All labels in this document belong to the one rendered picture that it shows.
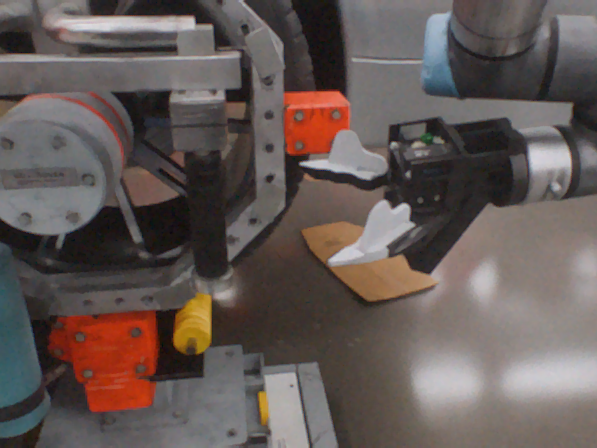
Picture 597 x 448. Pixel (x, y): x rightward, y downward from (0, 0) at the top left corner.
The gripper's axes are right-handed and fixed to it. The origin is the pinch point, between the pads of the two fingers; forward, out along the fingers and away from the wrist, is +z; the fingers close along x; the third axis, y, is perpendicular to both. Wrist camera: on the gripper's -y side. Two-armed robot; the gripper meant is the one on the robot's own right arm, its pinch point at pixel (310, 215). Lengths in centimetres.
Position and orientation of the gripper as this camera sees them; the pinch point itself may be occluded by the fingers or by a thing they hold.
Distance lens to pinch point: 54.3
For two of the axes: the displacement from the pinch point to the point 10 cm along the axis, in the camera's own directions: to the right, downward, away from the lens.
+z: -9.9, 1.5, -0.9
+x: 1.6, 6.4, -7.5
